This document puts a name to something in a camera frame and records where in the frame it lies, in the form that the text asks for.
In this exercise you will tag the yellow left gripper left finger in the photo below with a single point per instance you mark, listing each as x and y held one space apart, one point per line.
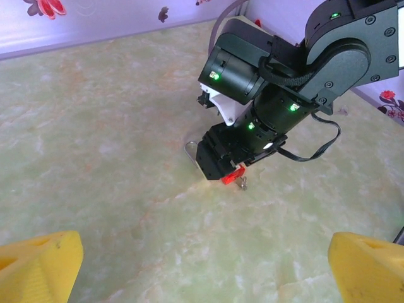
38 268

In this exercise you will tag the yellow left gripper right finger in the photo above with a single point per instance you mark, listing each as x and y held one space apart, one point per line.
369 271

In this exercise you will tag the red plastic piece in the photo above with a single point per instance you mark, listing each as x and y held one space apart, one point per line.
233 175

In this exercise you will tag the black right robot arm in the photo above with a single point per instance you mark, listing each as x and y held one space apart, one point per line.
347 47

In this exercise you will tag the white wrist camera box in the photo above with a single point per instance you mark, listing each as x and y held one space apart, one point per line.
225 107

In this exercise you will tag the silver key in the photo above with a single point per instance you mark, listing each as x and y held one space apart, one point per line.
243 184

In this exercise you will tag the brass padlock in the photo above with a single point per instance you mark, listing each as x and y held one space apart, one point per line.
189 151

